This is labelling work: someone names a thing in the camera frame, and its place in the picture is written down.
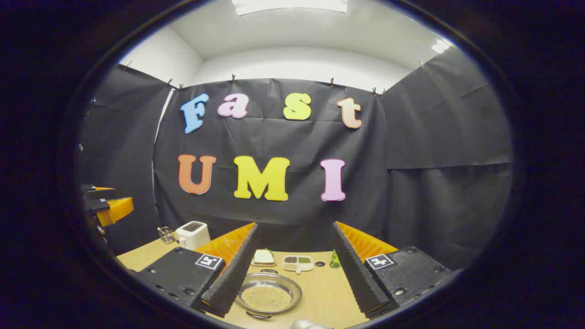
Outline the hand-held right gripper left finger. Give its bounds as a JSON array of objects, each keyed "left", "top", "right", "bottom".
[{"left": 135, "top": 223, "right": 259, "bottom": 318}]

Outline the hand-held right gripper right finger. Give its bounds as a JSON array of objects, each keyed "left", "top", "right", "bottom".
[{"left": 331, "top": 221, "right": 453, "bottom": 319}]

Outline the pile of soybeans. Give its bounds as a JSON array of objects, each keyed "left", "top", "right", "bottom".
[{"left": 241, "top": 284, "right": 293, "bottom": 312}]

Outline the stainless steel pot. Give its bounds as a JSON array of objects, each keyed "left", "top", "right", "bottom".
[{"left": 235, "top": 270, "right": 303, "bottom": 319}]

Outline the white rectangular plate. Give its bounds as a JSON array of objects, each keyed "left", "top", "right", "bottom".
[{"left": 250, "top": 249, "right": 277, "bottom": 267}]

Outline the white toaster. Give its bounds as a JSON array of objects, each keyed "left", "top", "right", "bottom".
[{"left": 175, "top": 221, "right": 211, "bottom": 250}]

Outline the white divided bean dish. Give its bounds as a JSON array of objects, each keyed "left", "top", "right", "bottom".
[{"left": 282, "top": 255, "right": 314, "bottom": 274}]

